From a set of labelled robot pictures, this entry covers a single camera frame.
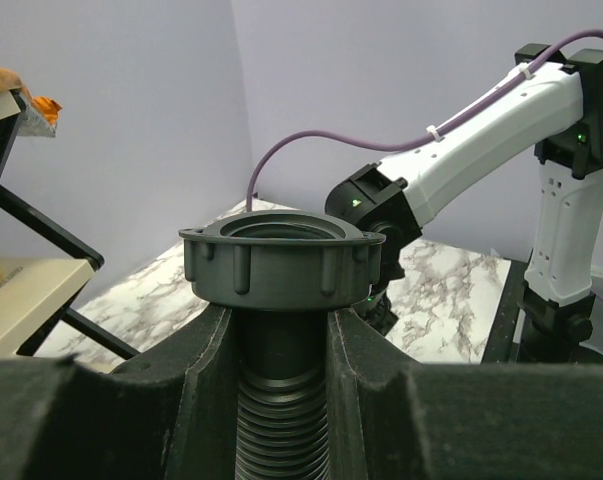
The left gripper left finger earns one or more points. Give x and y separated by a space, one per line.
167 413

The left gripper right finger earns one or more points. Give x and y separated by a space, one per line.
390 417

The beige black shelf rack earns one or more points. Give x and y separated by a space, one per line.
37 293

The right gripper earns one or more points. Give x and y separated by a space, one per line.
376 309

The orange honey dijon chip bag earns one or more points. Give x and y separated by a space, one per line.
39 114

